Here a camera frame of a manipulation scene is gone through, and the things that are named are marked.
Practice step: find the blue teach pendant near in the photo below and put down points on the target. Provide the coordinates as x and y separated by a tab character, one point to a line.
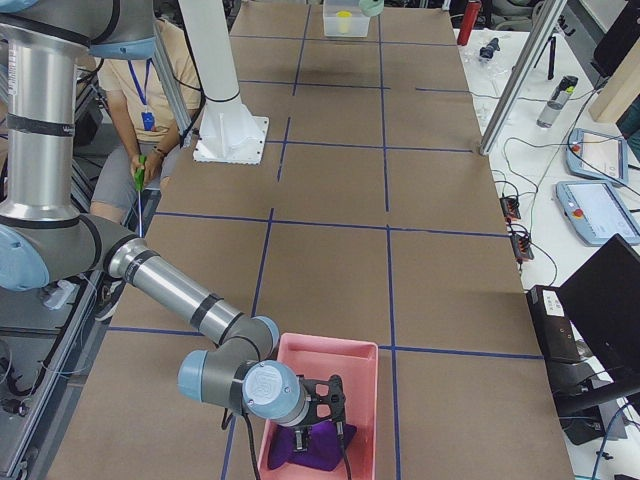
596	211

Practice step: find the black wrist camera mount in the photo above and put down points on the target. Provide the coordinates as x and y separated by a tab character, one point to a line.
328	393

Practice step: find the white camera stand base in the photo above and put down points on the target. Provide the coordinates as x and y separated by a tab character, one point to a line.
230	133

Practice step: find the yellow plastic cup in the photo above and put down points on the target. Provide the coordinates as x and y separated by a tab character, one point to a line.
343	19

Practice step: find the white camera stand column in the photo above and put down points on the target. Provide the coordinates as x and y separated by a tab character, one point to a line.
207	30

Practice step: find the black computer monitor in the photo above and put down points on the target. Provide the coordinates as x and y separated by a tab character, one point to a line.
601	299

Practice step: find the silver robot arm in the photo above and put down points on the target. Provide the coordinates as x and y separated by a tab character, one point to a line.
44	238

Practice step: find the pale green ceramic bowl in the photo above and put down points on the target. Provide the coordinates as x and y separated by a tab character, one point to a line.
371	8

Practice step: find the blue teach pendant far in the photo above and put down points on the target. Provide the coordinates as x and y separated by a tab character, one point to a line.
595	155

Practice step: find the seated person in beige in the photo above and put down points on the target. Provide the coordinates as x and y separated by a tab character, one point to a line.
148	133

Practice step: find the purple cloth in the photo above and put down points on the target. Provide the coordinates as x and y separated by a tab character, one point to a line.
323	449

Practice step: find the red metal bottle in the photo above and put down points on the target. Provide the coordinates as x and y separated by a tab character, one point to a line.
469	18

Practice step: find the pink plastic bin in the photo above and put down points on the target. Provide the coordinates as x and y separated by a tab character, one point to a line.
356	362

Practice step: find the translucent white plastic bin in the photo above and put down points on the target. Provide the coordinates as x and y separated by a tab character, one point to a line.
359	23

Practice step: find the blue teach pendant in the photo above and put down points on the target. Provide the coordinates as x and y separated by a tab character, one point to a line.
596	211
595	155

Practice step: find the grey aluminium frame post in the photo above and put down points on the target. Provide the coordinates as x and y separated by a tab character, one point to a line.
541	29

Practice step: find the black box on desk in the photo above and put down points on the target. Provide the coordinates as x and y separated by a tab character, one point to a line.
552	327

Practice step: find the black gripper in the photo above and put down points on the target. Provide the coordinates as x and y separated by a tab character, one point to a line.
300	428

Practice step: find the clear water bottle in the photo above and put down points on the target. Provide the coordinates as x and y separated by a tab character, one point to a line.
557	101

